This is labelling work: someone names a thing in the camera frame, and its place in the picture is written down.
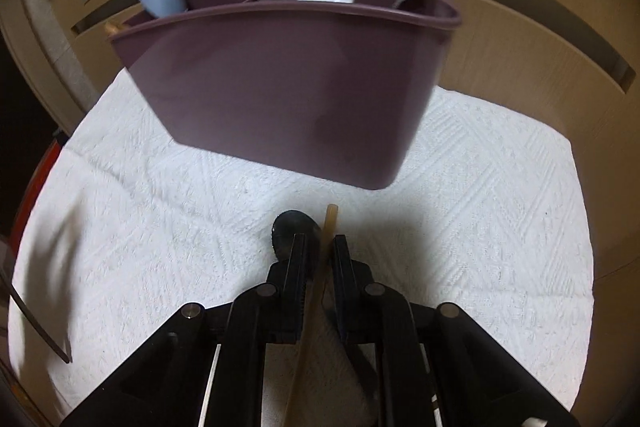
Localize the wooden cabinet front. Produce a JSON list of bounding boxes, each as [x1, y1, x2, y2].
[[1, 0, 639, 426]]

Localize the wooden chopstick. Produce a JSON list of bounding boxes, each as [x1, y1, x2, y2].
[[283, 204, 338, 427]]

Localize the purple plastic utensil holder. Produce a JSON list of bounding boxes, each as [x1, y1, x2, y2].
[[111, 0, 461, 190]]

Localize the black handled metal spoon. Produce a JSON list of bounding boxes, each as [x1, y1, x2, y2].
[[271, 210, 378, 401]]

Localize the white textured table cloth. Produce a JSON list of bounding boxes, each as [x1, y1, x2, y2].
[[9, 72, 593, 423]]

